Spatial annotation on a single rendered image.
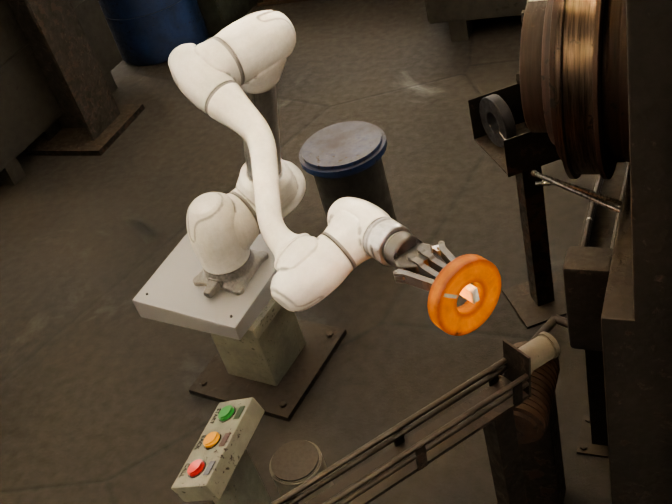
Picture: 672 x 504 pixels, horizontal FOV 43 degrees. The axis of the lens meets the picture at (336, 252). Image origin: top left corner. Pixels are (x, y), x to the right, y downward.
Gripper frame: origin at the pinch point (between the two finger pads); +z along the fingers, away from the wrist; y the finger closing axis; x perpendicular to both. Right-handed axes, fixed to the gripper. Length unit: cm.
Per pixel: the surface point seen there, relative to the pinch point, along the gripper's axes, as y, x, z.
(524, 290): -71, -88, -73
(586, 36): -36.4, 33.7, 0.1
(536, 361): -10.5, -24.5, 4.1
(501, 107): -69, -15, -66
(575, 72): -32.8, 28.5, 0.3
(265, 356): 13, -72, -98
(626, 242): -32.4, -5.5, 9.3
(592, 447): -38, -91, -14
